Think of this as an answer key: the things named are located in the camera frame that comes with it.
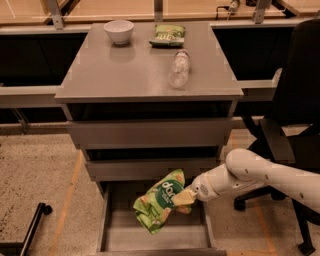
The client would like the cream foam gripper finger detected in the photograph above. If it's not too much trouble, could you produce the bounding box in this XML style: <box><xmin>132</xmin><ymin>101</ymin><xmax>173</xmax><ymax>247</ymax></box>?
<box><xmin>172</xmin><ymin>189</ymin><xmax>197</xmax><ymax>206</ymax></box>

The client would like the green rice chip bag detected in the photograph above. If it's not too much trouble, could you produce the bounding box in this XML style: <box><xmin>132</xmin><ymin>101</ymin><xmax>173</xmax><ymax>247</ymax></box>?
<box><xmin>133</xmin><ymin>169</ymin><xmax>191</xmax><ymax>235</ymax></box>

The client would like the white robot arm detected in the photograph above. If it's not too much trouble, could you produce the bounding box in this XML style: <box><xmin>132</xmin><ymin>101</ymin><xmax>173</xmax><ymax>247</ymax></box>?
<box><xmin>172</xmin><ymin>149</ymin><xmax>320</xmax><ymax>213</ymax></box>

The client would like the open bottom drawer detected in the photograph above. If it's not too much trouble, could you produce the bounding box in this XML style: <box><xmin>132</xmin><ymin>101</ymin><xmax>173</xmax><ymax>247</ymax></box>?
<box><xmin>96</xmin><ymin>181</ymin><xmax>227</xmax><ymax>256</ymax></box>

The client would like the grey middle drawer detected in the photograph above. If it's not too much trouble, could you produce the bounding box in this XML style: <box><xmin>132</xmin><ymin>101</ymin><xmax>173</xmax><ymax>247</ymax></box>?
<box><xmin>85</xmin><ymin>157</ymin><xmax>220</xmax><ymax>181</ymax></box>

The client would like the grey drawer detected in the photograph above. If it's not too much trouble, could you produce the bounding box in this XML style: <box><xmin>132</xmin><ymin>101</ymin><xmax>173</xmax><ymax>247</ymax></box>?
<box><xmin>68</xmin><ymin>118</ymin><xmax>232</xmax><ymax>149</ymax></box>
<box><xmin>85</xmin><ymin>157</ymin><xmax>220</xmax><ymax>181</ymax></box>

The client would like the grey drawer cabinet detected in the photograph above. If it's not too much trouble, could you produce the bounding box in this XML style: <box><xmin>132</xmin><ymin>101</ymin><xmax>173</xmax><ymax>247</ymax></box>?
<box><xmin>54</xmin><ymin>21</ymin><xmax>245</xmax><ymax>256</ymax></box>

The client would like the grey top drawer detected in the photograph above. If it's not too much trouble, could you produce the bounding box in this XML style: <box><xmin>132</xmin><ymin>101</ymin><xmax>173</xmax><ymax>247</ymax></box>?
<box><xmin>68</xmin><ymin>118</ymin><xmax>232</xmax><ymax>149</ymax></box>

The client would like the green snack bag on counter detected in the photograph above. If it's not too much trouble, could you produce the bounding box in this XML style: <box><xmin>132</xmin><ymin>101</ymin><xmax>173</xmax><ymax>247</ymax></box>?
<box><xmin>149</xmin><ymin>24</ymin><xmax>185</xmax><ymax>47</ymax></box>

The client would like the clear plastic water bottle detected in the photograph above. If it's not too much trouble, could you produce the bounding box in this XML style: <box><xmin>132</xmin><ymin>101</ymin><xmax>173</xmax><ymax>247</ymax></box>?
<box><xmin>168</xmin><ymin>49</ymin><xmax>191</xmax><ymax>88</ymax></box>

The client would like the black office chair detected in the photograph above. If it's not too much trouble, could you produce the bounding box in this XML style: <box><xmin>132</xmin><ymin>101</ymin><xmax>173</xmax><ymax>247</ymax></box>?
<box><xmin>234</xmin><ymin>18</ymin><xmax>320</xmax><ymax>256</ymax></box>

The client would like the white ceramic bowl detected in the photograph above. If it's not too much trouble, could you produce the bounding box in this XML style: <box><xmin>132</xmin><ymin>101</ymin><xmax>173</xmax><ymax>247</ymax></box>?
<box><xmin>103</xmin><ymin>20</ymin><xmax>134</xmax><ymax>45</ymax></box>

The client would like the black wheeled stand leg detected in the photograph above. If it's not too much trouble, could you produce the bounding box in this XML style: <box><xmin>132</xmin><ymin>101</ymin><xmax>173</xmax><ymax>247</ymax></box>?
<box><xmin>0</xmin><ymin>203</ymin><xmax>53</xmax><ymax>256</ymax></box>

